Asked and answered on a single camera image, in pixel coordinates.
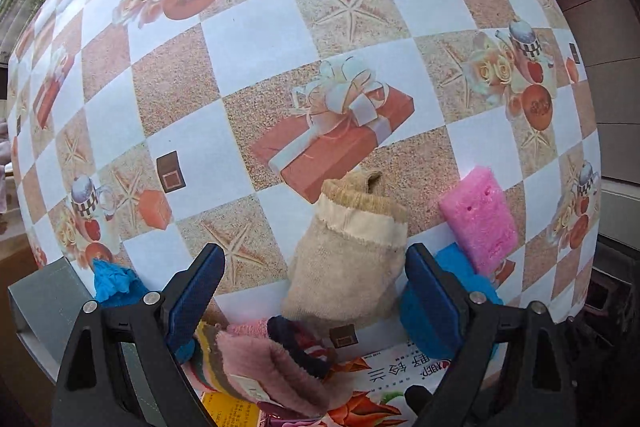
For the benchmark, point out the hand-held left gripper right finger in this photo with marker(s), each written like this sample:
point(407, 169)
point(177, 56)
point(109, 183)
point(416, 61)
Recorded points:
point(431, 292)

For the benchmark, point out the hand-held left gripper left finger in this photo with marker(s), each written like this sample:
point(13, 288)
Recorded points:
point(196, 292)

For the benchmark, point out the beige terry sock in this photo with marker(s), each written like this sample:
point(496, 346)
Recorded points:
point(345, 257)

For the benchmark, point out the striped knitted sock pink cuff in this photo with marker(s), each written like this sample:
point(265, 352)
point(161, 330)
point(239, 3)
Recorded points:
point(255, 367)

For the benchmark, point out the grey white box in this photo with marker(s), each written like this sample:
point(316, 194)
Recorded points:
point(50, 302)

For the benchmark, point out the teal blue cloth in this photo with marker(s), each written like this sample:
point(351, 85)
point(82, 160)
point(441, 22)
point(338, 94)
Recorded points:
point(480, 287)

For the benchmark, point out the teal blue scrunchie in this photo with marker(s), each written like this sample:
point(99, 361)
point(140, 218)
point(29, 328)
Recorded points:
point(115, 284)

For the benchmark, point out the pink foam hair roller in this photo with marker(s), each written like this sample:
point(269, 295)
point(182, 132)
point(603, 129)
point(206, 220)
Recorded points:
point(480, 217)

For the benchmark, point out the printed red orange cardboard box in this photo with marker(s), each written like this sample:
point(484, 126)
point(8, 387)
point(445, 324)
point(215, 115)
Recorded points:
point(370, 387)

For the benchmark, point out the checkered printed tablecloth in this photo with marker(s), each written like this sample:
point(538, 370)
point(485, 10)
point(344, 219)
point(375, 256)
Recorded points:
point(250, 32)

